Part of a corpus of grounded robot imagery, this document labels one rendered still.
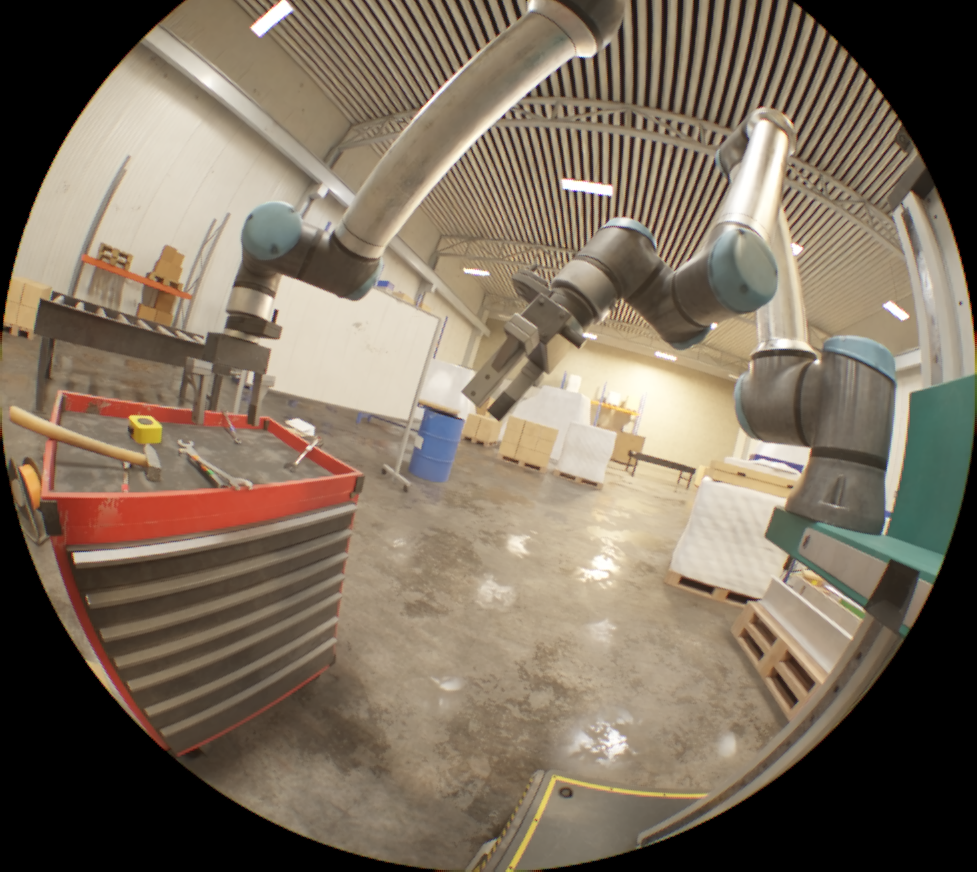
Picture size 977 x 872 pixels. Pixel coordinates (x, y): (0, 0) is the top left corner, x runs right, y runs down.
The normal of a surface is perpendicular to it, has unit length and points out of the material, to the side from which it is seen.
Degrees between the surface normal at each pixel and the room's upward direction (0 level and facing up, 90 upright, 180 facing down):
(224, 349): 82
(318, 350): 90
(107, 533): 90
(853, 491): 70
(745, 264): 95
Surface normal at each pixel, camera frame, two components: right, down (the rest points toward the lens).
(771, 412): -0.99, 0.14
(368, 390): 0.72, 0.18
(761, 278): -0.05, 0.01
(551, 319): -0.21, -0.24
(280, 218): 0.62, 0.02
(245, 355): 0.98, 0.15
